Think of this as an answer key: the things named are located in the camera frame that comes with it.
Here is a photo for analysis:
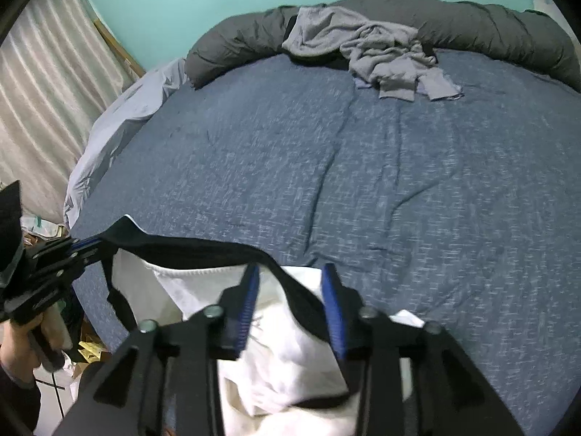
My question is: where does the striped beige curtain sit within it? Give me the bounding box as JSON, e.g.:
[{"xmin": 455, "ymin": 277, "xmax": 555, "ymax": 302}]
[{"xmin": 1, "ymin": 0, "xmax": 133, "ymax": 223}]

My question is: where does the white polo shirt black trim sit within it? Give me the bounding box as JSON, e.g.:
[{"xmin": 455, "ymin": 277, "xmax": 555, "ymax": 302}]
[{"xmin": 98, "ymin": 214, "xmax": 426, "ymax": 436}]

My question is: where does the dark grey rolled duvet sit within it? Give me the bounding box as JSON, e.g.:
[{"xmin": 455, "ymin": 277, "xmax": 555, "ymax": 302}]
[{"xmin": 184, "ymin": 0, "xmax": 581, "ymax": 92}]

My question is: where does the wooden frame by wall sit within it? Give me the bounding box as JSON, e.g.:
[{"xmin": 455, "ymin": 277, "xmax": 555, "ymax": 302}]
[{"xmin": 93, "ymin": 18, "xmax": 146, "ymax": 79}]

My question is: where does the blue patterned bed sheet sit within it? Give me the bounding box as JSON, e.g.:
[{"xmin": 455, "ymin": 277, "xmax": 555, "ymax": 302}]
[{"xmin": 72, "ymin": 50, "xmax": 580, "ymax": 435}]

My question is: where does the person's left hand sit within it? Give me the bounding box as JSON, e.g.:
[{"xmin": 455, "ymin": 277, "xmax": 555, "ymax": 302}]
[{"xmin": 1, "ymin": 315, "xmax": 43, "ymax": 386}]

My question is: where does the grey crumpled garment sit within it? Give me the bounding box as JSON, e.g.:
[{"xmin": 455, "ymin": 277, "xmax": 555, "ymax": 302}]
[{"xmin": 282, "ymin": 6, "xmax": 462, "ymax": 101}]

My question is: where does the light grey blanket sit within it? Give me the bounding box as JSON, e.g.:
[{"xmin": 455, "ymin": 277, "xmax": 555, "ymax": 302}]
[{"xmin": 63, "ymin": 58, "xmax": 188, "ymax": 227}]

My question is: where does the clutter on floor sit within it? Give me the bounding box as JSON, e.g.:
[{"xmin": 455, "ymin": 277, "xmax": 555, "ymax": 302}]
[{"xmin": 24, "ymin": 225, "xmax": 85, "ymax": 373}]

